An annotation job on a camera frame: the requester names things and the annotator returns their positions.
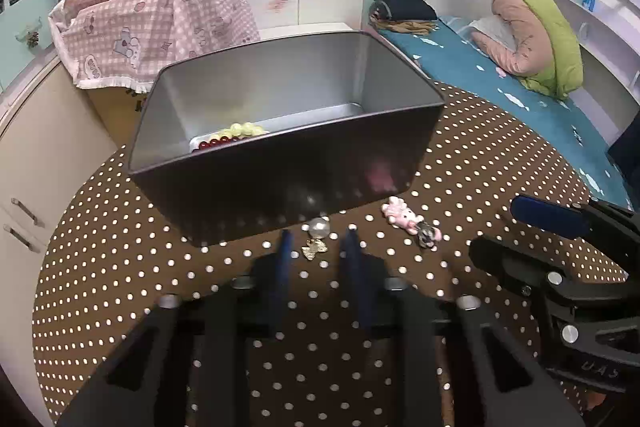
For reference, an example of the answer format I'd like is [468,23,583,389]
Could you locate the pink checked cloth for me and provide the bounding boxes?
[48,0,261,90]

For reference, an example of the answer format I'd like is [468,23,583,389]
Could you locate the grey metal tin box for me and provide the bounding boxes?
[127,31,446,249]

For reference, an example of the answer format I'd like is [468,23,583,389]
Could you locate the cardboard box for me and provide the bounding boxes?
[87,84,147,144]

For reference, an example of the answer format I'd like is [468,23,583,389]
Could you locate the cream cabinet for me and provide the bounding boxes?
[0,52,132,388]

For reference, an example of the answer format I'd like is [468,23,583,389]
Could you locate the tan folded clothes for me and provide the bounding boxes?
[370,19,439,37]

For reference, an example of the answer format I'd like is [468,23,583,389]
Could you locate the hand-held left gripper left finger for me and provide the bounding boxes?
[55,229,297,427]

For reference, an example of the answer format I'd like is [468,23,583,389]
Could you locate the teal drawer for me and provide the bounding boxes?
[0,0,59,94]

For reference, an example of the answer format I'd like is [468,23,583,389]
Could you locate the dark small hair clip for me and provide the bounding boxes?
[417,222,442,251]

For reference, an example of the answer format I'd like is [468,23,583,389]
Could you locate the pink green folded quilt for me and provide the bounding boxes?
[470,0,585,100]

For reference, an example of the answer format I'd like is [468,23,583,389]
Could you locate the black folded clothes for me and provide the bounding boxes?
[372,0,439,24]

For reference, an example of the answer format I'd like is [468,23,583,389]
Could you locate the brown polka dot tablecloth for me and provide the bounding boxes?
[31,82,628,427]

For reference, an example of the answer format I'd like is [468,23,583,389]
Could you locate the blue printed bed sheet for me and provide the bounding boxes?
[377,14,636,210]

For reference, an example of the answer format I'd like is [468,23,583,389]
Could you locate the pink bunny hair clip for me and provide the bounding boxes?
[382,196,422,234]

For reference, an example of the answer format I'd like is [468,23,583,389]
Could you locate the dark cloth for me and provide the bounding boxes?
[607,112,640,212]

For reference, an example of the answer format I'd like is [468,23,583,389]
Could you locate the white pillow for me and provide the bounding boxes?
[467,16,516,48]

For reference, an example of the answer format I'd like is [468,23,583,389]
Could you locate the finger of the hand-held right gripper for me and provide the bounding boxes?
[468,234,591,308]
[510,194,640,269]

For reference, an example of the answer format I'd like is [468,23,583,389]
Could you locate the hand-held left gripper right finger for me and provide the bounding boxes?
[339,228,586,427]

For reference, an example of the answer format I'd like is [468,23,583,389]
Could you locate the pearl brooch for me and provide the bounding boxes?
[301,218,332,261]

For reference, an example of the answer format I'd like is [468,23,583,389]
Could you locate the red bead bracelet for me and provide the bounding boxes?
[190,134,251,154]

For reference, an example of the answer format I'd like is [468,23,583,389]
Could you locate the cream bead bracelet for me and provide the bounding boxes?
[212,122,271,140]

